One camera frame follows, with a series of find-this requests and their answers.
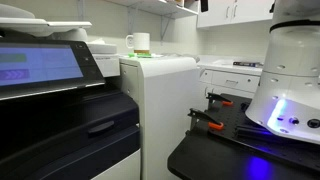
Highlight green marker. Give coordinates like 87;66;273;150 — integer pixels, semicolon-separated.
128;52;153;59

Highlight white copier finisher unit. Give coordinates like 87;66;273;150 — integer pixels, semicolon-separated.
118;54;201;180

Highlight white mug with brown base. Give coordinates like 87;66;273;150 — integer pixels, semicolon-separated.
125;32;151;55

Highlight white base cabinet with drawers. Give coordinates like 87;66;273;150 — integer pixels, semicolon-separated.
197;54;264;112

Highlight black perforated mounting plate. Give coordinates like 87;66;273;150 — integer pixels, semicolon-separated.
191;93;320;172

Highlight flat black device with label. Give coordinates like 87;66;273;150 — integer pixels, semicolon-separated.
232;60;264;69

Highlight large multifunction office copier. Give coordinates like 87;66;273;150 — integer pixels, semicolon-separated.
0;3;141;180

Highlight copier touchscreen control panel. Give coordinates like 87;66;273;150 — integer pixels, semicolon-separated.
0;39;106;101

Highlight black clamp with orange handle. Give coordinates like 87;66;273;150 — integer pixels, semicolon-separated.
205;92;235;108
187;108;225;131

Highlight white metal shelf bracket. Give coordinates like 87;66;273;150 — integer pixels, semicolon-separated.
159;13;175;42

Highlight white upper wall cabinets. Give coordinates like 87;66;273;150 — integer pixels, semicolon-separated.
197;0;276;29

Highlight black rail block on plate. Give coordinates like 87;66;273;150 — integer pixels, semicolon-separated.
234;124;268;142

